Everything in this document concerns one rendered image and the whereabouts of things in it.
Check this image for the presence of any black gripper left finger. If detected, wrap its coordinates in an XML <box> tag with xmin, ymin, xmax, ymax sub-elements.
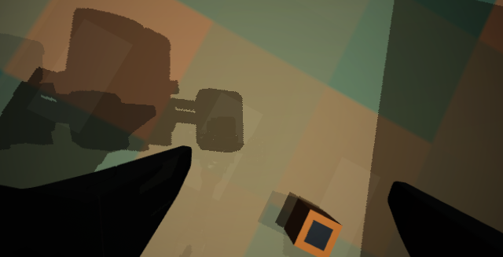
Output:
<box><xmin>0</xmin><ymin>145</ymin><xmax>192</xmax><ymax>257</ymax></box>

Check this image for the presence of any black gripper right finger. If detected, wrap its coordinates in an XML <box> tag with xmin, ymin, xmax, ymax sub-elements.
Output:
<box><xmin>387</xmin><ymin>182</ymin><xmax>503</xmax><ymax>257</ymax></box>

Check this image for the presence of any brown block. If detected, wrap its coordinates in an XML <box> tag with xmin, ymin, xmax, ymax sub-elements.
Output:
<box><xmin>284</xmin><ymin>198</ymin><xmax>343</xmax><ymax>257</ymax></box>

